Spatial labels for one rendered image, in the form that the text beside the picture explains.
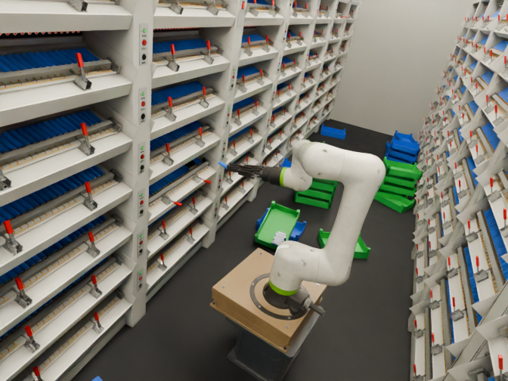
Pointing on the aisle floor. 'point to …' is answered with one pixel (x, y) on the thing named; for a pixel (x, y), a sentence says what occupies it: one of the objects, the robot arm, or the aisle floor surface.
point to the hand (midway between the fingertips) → (234, 168)
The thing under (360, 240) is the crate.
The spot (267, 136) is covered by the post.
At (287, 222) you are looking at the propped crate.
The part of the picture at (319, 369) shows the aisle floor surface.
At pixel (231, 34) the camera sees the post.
